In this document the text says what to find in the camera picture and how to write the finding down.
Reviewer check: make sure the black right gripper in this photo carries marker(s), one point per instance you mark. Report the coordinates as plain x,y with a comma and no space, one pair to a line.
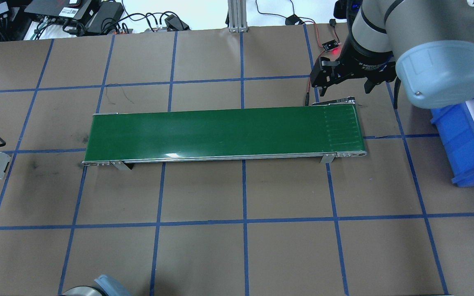
363,60

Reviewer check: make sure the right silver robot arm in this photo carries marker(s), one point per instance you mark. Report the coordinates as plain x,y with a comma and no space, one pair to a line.
425,46

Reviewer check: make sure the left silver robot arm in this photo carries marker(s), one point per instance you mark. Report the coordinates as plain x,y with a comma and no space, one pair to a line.
104,286

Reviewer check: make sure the small black circuit board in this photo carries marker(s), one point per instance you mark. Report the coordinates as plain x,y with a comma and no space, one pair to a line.
331,46

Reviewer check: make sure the black power adapter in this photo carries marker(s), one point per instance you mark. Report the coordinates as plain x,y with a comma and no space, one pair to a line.
108,12

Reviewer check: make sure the green conveyor belt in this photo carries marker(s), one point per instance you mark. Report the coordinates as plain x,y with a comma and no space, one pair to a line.
326,131

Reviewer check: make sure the aluminium frame post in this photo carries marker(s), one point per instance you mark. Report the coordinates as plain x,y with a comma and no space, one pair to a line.
236,16

